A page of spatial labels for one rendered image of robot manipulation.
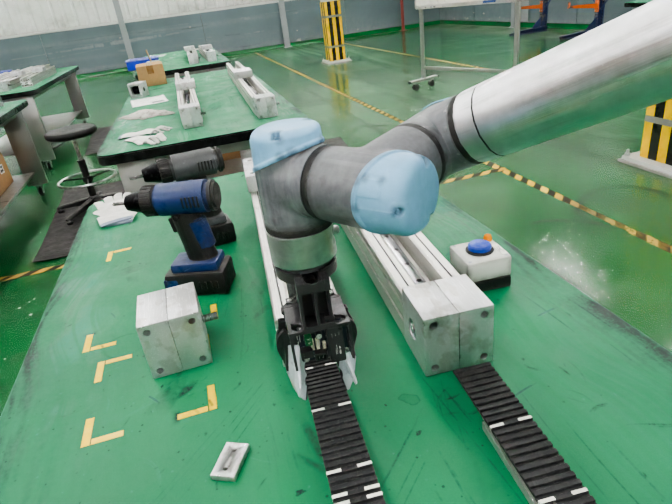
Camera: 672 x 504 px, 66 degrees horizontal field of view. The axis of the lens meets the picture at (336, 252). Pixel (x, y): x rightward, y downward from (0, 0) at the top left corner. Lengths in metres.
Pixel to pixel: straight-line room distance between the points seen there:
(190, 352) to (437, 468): 0.40
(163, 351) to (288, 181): 0.41
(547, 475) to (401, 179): 0.34
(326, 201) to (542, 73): 0.21
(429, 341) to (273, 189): 0.32
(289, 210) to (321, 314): 0.14
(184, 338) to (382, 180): 0.47
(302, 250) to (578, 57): 0.30
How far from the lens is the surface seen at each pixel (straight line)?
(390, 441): 0.67
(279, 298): 0.79
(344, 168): 0.47
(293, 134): 0.51
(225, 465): 0.67
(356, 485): 0.59
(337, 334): 0.59
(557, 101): 0.48
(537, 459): 0.62
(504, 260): 0.92
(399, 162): 0.45
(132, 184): 2.47
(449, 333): 0.72
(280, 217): 0.53
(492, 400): 0.67
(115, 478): 0.73
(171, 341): 0.82
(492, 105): 0.51
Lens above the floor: 1.27
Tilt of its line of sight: 27 degrees down
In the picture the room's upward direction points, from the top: 8 degrees counter-clockwise
